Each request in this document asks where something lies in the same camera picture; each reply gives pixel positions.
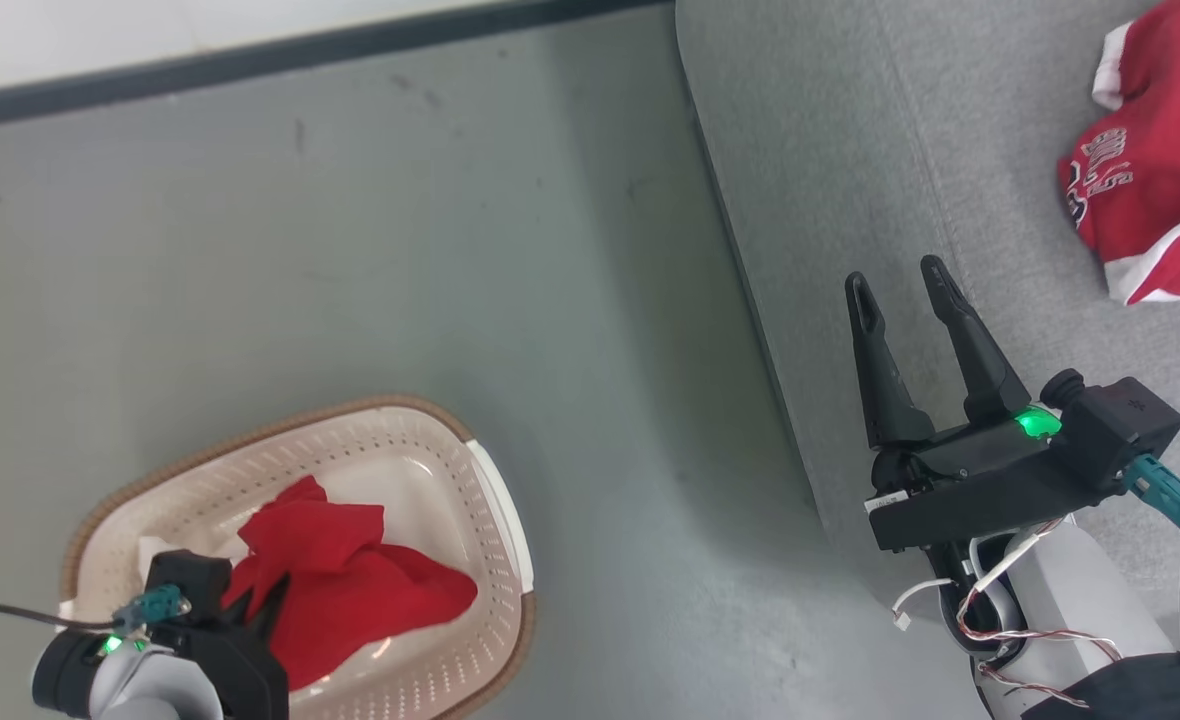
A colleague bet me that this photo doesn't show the teal camera connector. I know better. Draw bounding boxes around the teal camera connector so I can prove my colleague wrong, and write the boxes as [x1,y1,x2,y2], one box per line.
[1123,454,1180,551]
[113,584,193,633]

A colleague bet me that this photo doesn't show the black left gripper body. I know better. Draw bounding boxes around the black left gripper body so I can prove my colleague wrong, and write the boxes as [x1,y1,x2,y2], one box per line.
[175,612,292,720]

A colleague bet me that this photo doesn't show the red white twisted wires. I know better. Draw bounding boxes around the red white twisted wires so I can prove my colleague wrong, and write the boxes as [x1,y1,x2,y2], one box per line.
[955,518,1123,706]

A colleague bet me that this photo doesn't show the teal right camera connector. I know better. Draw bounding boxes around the teal right camera connector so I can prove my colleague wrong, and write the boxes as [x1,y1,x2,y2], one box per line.
[1123,454,1180,551]

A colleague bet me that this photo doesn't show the red white sports jersey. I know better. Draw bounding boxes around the red white sports jersey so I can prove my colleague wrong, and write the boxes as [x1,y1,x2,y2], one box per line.
[1056,0,1180,307]

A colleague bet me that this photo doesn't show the dark grey baseboard strip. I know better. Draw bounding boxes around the dark grey baseboard strip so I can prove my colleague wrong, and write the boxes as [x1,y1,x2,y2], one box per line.
[0,0,673,134]

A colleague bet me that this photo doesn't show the plain red garment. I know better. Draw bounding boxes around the plain red garment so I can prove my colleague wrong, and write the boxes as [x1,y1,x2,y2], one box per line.
[220,474,480,693]

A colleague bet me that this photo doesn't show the black cable with white tag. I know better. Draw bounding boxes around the black cable with white tag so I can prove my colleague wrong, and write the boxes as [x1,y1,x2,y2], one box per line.
[0,596,121,642]

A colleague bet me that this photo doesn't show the teal left camera connector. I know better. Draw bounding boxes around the teal left camera connector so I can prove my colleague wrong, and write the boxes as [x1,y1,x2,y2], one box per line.
[113,584,193,633]

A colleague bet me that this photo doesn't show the beige perforated laundry basket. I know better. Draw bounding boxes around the beige perforated laundry basket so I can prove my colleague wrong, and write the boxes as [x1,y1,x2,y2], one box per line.
[58,394,539,720]

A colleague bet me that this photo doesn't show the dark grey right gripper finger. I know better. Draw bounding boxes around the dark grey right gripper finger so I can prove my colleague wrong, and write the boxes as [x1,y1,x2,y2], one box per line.
[920,255,1033,422]
[845,272,937,449]

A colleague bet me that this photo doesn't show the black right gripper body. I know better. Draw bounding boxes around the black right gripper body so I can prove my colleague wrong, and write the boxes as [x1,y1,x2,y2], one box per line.
[867,402,1103,552]

